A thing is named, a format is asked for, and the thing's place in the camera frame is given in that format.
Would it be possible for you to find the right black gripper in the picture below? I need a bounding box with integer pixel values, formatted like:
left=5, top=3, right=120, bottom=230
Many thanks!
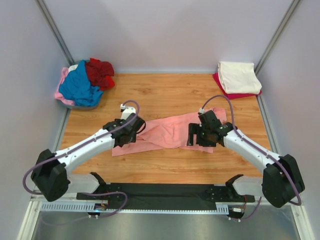
left=186, top=124, right=216, bottom=148

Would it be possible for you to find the salmon pink t-shirt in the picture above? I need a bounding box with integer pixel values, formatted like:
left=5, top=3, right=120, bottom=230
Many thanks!
left=112, top=112, right=214, bottom=157

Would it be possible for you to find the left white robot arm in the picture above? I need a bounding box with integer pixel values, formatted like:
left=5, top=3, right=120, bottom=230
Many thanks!
left=31, top=113, right=146, bottom=202

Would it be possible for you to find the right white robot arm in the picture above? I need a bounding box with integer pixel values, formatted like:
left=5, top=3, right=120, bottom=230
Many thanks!
left=187, top=122, right=305, bottom=208

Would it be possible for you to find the folded magenta t-shirt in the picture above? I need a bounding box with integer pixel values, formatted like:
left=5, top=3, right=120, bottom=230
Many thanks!
left=212, top=72, right=262, bottom=99

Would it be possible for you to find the folded white t-shirt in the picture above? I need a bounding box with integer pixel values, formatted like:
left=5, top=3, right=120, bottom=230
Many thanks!
left=217, top=61, right=262, bottom=95

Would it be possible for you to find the dark red t-shirt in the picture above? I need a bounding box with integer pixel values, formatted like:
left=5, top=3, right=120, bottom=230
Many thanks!
left=85, top=58, right=116, bottom=91

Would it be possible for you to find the blue t-shirt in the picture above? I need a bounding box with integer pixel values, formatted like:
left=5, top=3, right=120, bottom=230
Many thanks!
left=58, top=60, right=104, bottom=107

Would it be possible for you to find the light pink t-shirt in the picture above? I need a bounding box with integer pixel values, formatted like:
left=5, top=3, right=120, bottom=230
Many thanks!
left=54, top=66, right=76, bottom=106

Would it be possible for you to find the white t-shirt in basket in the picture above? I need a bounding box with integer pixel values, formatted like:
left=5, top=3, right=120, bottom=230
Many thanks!
left=68, top=64, right=78, bottom=72

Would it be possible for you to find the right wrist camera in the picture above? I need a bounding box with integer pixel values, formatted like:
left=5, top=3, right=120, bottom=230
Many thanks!
left=198, top=108, right=222, bottom=131

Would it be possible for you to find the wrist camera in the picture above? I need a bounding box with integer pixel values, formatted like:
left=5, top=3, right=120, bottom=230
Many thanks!
left=120, top=104, right=137, bottom=121
left=198, top=108, right=222, bottom=131

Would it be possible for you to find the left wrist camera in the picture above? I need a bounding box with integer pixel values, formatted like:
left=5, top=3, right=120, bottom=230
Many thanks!
left=120, top=104, right=137, bottom=121

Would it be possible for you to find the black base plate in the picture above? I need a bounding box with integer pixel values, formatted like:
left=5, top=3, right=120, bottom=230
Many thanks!
left=76, top=182, right=256, bottom=211

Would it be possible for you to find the white slotted cable duct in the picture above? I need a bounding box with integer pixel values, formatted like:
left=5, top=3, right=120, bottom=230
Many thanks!
left=40, top=202, right=229, bottom=215

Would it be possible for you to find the aluminium frame rail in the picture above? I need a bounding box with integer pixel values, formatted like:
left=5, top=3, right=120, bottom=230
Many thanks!
left=31, top=193, right=108, bottom=203

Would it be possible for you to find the right corner aluminium post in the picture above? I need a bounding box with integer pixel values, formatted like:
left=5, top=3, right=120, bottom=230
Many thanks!
left=254, top=0, right=303, bottom=76

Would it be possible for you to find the corner aluminium post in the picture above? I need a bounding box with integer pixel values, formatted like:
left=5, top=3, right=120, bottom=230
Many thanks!
left=254, top=0, right=303, bottom=76
left=35, top=0, right=75, bottom=65

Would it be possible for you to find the left corner aluminium post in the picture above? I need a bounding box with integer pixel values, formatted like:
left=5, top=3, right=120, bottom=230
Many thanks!
left=35, top=0, right=75, bottom=65

